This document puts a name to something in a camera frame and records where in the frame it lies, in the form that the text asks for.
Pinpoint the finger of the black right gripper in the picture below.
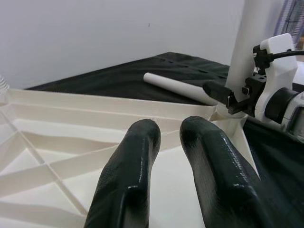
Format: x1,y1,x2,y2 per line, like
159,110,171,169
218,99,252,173
203,80,232,105

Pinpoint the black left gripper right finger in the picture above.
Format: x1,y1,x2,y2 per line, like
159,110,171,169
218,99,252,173
180,115,289,228

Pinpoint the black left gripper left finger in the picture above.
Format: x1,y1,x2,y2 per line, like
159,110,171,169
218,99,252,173
84,118,162,228

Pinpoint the white plastic table top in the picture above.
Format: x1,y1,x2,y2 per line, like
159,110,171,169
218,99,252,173
0,87,261,228

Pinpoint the white fan with grey grille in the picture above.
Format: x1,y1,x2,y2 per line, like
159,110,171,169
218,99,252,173
275,0,304,46

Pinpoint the black table cloth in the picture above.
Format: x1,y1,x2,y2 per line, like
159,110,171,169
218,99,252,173
23,51,304,228

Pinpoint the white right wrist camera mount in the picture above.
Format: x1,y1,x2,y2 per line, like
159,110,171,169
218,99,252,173
255,33,297,122

